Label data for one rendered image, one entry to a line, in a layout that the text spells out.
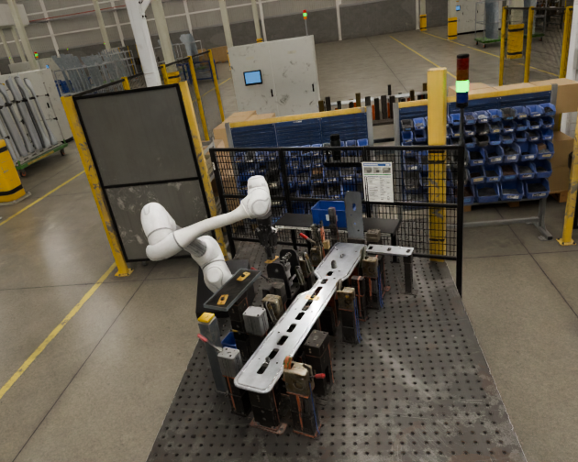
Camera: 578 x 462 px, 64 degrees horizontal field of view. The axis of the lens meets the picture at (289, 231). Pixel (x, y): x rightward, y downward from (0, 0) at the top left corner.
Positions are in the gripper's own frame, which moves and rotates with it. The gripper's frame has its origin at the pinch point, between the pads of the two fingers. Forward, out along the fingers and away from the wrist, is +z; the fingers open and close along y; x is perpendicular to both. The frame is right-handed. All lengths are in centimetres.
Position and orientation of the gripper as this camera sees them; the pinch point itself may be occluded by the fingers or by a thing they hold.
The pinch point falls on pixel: (270, 252)
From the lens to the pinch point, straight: 244.7
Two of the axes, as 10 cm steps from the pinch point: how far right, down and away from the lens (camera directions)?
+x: 5.0, -3.8, 7.8
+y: 8.5, 0.5, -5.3
